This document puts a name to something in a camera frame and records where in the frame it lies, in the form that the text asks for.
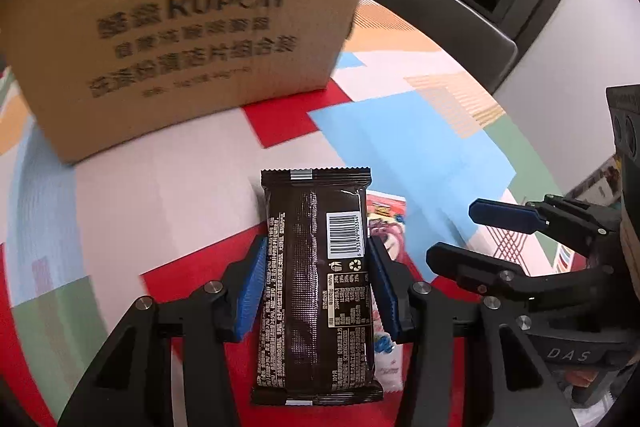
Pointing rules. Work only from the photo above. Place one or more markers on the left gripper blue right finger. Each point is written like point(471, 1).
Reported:
point(506, 383)

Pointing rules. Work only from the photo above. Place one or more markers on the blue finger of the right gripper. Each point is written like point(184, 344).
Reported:
point(506, 279)
point(510, 214)

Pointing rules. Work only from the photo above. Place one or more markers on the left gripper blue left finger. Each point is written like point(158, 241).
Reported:
point(128, 383)

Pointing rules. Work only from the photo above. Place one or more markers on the dark brown chocolate bar packet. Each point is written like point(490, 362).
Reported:
point(316, 328)

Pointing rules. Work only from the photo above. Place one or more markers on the colourful patterned tablecloth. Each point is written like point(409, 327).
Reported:
point(165, 213)

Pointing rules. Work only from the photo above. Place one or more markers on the dark chair right near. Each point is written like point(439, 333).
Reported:
point(480, 47)

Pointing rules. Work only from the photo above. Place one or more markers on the brown cardboard box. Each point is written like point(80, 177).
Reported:
point(97, 73)

